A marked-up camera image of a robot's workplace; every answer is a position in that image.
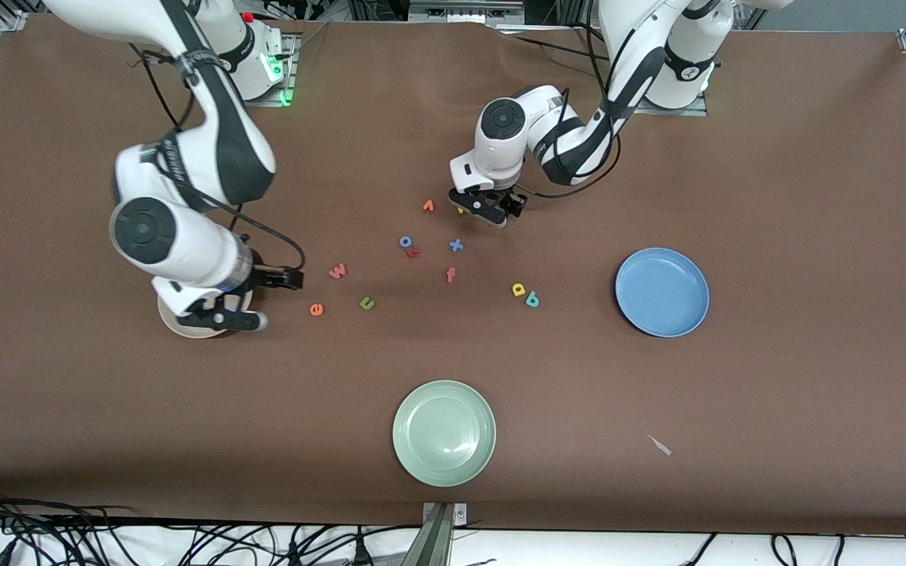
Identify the beige round plate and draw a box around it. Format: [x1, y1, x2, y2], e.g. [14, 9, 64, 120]
[158, 295, 253, 340]

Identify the blue round plate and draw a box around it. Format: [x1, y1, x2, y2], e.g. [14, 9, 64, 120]
[615, 248, 710, 339]

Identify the brown table cover sheet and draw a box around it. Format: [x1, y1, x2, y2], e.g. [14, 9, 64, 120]
[0, 16, 906, 537]

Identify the pale green round plate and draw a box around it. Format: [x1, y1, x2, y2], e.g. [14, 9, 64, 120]
[392, 380, 497, 488]

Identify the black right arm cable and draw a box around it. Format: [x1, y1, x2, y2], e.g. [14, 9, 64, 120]
[129, 43, 306, 272]

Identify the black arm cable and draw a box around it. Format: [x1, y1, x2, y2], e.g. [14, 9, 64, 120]
[520, 31, 623, 199]
[129, 43, 306, 272]

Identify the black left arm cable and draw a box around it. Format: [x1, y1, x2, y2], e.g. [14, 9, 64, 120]
[520, 31, 623, 199]

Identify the black base power cable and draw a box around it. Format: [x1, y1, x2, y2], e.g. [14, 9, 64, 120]
[500, 31, 605, 64]

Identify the aluminium frame structure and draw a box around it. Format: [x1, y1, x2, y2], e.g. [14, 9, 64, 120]
[347, 0, 584, 26]

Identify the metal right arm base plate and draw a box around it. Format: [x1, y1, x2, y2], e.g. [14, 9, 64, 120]
[241, 31, 300, 108]

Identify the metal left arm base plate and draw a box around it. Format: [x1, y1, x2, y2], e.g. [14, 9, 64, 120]
[634, 93, 709, 117]

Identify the metal table edge bracket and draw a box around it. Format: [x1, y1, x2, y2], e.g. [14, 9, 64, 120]
[402, 502, 468, 566]

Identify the black cable bundle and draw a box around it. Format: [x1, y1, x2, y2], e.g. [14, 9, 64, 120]
[0, 483, 422, 566]

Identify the black floor cable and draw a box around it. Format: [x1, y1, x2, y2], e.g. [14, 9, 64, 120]
[681, 533, 847, 566]

